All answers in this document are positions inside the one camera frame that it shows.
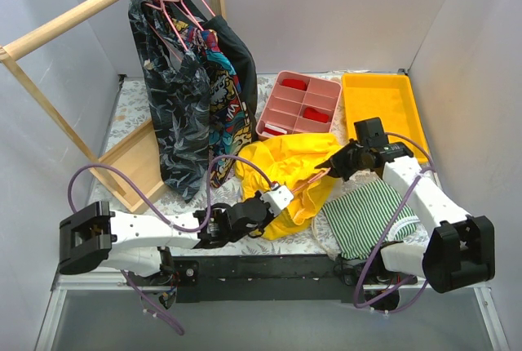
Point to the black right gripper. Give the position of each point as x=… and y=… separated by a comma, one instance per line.
x=343, y=162

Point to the floral table mat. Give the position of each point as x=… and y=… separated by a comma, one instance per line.
x=131, y=110

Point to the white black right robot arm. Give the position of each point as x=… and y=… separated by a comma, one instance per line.
x=461, y=247

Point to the red white striped sock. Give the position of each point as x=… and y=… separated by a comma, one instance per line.
x=270, y=130

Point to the colourful comic print shorts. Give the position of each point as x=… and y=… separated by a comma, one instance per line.
x=230, y=127

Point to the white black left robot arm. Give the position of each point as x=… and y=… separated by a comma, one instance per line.
x=97, y=236

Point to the dark leaf print shorts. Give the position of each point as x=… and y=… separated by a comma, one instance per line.
x=178, y=92

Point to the black shorts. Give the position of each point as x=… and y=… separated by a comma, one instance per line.
x=242, y=60

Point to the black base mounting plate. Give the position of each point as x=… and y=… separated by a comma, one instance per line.
x=212, y=278

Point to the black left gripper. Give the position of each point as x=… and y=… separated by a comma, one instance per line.
x=266, y=210

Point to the pink compartment organizer box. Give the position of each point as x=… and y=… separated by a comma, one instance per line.
x=284, y=106

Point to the green white striped cloth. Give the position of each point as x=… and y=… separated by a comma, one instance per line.
x=358, y=218

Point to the wooden clothes rack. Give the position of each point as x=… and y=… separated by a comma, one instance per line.
x=135, y=155

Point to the red folded sock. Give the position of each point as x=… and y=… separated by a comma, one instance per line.
x=315, y=115
x=295, y=83

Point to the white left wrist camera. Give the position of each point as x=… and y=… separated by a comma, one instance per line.
x=278, y=198

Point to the aluminium frame rail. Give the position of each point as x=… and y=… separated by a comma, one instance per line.
x=97, y=311

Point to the yellow shorts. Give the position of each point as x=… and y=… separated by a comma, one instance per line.
x=290, y=160

